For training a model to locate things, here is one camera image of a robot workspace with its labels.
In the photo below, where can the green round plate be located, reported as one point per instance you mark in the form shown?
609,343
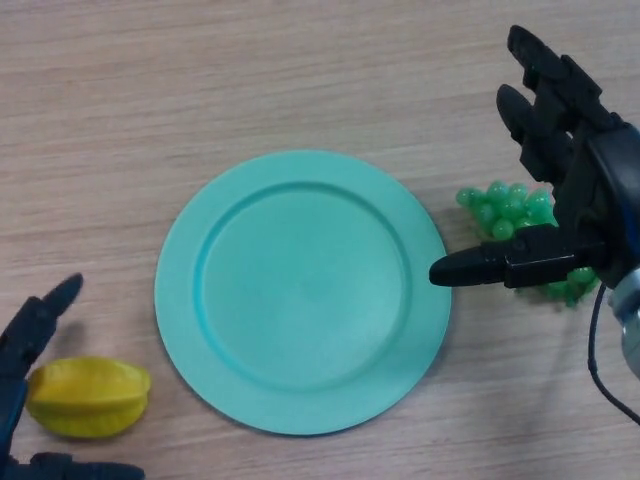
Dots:
305,300

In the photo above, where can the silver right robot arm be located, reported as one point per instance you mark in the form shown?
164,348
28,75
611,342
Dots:
631,320

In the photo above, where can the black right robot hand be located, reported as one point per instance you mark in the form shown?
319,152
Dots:
595,190

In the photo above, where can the green grape bunch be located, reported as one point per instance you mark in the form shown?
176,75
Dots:
495,210

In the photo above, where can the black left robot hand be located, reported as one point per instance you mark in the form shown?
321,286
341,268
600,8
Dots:
12,360

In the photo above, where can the yellow starfruit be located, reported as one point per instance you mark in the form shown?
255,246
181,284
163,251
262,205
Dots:
90,397

